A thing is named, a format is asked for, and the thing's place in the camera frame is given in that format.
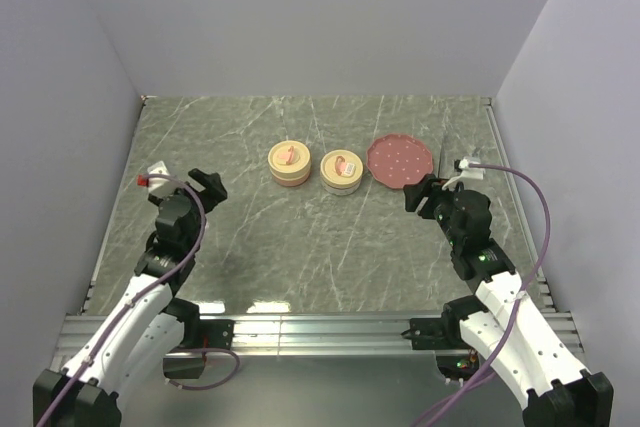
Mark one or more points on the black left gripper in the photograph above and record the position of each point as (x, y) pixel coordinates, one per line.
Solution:
(213, 192)

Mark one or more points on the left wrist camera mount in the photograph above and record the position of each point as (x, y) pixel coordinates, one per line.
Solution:
(158, 181)

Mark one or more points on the pink bowl white inside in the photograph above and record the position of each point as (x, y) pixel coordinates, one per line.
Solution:
(293, 182)

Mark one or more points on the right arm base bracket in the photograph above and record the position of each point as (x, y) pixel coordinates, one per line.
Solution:
(433, 334)

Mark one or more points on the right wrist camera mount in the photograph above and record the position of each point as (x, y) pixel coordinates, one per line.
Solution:
(467, 174)

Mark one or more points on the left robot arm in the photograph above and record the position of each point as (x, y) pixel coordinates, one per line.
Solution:
(148, 322)

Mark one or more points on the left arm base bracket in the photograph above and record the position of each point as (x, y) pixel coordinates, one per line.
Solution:
(205, 355)

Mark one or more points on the steel bowl red band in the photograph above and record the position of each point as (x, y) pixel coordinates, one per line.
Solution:
(340, 190)

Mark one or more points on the cream lid with label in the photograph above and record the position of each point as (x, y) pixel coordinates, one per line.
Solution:
(341, 167)

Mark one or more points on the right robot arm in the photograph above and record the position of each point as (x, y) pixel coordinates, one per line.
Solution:
(500, 321)

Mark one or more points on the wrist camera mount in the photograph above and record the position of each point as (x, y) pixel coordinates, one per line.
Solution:
(158, 181)
(467, 174)

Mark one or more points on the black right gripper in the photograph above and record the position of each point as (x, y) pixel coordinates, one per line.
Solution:
(429, 186)

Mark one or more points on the pink octagonal plate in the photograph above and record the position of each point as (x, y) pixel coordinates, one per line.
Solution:
(396, 160)

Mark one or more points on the aluminium front rail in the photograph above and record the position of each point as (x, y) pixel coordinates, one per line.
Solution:
(340, 334)

